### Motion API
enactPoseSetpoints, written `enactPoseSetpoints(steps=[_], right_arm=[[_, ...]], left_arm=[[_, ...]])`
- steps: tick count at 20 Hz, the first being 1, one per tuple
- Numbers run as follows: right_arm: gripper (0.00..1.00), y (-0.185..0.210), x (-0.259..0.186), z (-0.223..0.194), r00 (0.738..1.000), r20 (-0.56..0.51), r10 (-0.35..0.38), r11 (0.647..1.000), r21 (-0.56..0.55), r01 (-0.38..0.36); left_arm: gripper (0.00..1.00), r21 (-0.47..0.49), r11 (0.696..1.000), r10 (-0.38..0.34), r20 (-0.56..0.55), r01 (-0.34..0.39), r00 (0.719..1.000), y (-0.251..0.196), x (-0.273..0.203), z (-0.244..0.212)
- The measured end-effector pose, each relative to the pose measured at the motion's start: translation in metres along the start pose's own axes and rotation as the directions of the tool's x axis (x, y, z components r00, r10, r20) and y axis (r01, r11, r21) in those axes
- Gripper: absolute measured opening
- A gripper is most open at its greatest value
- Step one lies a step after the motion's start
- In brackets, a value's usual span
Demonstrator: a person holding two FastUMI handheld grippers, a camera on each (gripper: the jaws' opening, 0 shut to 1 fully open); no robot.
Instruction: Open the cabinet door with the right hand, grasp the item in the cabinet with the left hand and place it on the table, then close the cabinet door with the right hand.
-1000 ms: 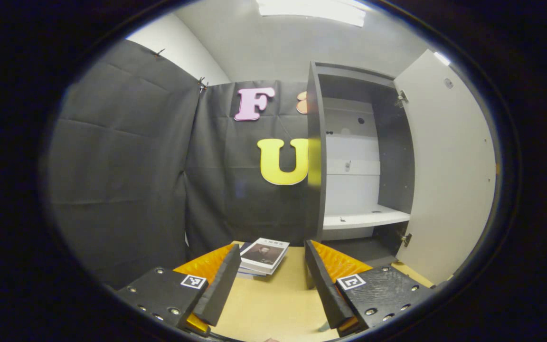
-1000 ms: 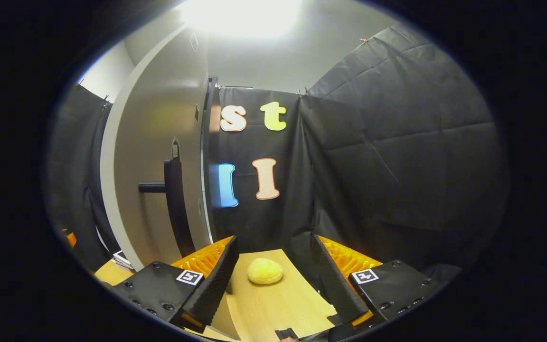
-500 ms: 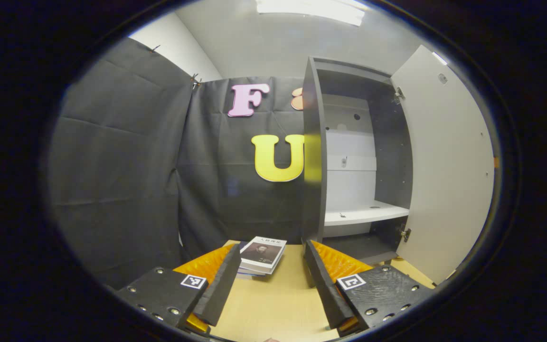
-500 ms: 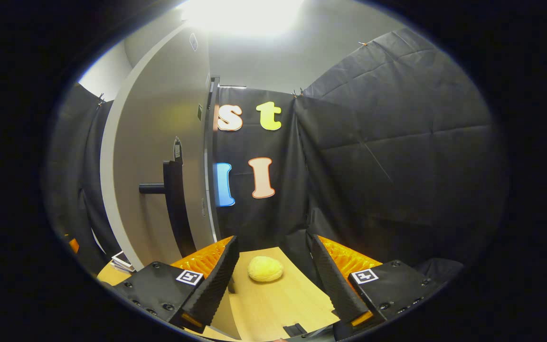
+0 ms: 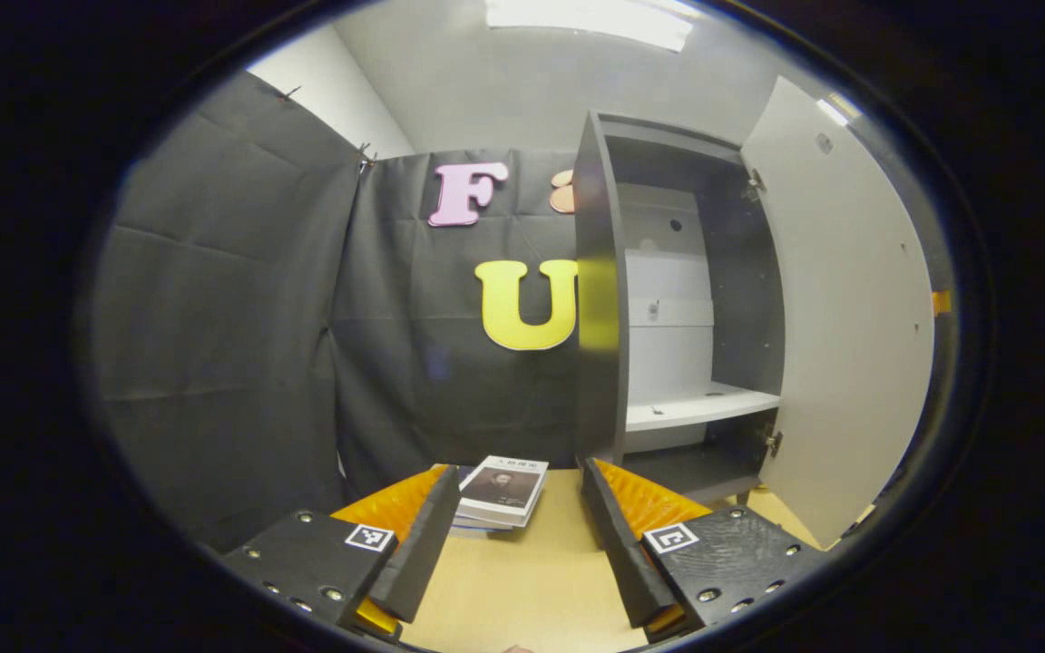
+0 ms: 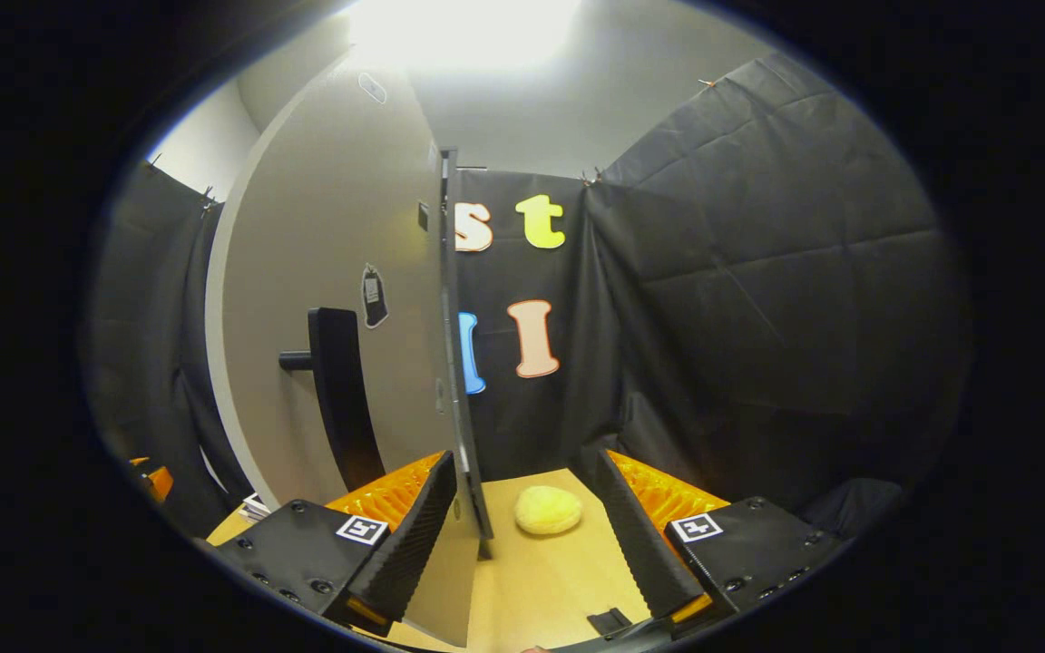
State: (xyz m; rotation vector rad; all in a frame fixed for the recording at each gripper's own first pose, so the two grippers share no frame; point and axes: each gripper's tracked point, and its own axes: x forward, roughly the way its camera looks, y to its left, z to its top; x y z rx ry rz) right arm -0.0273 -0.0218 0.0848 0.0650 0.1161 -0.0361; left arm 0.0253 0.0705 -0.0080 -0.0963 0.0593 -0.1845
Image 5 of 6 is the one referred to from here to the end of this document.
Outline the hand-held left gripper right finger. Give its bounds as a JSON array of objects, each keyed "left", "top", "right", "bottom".
[{"left": 583, "top": 458, "right": 836, "bottom": 645}]

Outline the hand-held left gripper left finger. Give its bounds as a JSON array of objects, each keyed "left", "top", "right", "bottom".
[{"left": 219, "top": 465, "right": 462, "bottom": 645}]

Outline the grey cabinet door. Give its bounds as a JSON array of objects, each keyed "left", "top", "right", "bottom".
[{"left": 740, "top": 75, "right": 936, "bottom": 550}]

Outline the grey cabinet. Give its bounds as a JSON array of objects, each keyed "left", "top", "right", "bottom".
[{"left": 572, "top": 111, "right": 786, "bottom": 506}]

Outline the white cabinet shelf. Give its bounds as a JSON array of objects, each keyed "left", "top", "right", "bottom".
[{"left": 625, "top": 381, "right": 782, "bottom": 433}]

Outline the white book with dark spine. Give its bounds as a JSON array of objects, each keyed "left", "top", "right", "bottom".
[{"left": 432, "top": 463, "right": 519, "bottom": 536}]

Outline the white book with portrait cover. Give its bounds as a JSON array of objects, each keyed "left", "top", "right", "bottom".
[{"left": 459, "top": 455, "right": 550, "bottom": 529}]

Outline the small ceiling light panel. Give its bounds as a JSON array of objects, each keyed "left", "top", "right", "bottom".
[{"left": 815, "top": 91, "right": 861, "bottom": 126}]

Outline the black backdrop cloth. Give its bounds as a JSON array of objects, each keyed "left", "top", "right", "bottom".
[{"left": 92, "top": 68, "right": 954, "bottom": 554}]

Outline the large ceiling light panel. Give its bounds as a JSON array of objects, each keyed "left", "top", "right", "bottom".
[{"left": 484, "top": 0, "right": 696, "bottom": 53}]

